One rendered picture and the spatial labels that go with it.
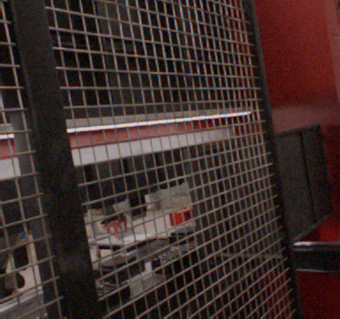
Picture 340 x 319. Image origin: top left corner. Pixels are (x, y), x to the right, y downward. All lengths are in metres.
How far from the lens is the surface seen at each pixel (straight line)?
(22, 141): 0.53
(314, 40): 2.27
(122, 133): 1.69
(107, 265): 1.32
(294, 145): 1.89
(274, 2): 2.37
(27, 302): 1.40
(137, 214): 1.76
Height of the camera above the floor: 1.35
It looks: 3 degrees down
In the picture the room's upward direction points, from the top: 10 degrees counter-clockwise
